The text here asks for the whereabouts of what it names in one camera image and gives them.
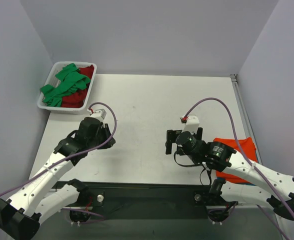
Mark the green t shirt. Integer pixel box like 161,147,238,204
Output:
40,63,91,108

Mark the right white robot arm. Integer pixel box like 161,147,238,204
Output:
165,128,294,221

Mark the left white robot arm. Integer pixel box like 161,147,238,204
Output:
0,113,116,240

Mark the dark red t shirt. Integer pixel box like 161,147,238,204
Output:
61,65,95,108

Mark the folded blue t shirt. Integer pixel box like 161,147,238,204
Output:
217,177,254,186

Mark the folded orange t shirt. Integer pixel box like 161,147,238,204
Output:
213,137,258,180

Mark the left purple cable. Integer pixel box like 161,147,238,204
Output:
0,102,118,222

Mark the purple cable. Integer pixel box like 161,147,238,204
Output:
0,102,118,222
185,97,294,240

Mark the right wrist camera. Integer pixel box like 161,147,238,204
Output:
180,114,200,135

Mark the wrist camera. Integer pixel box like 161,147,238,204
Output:
180,114,200,135
87,108,107,122

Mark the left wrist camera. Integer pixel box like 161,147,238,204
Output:
87,108,107,122

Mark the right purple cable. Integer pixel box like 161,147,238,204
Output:
185,97,294,240

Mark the aluminium frame rail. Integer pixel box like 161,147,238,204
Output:
230,74,263,165

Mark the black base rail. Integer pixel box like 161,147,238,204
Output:
51,181,238,221

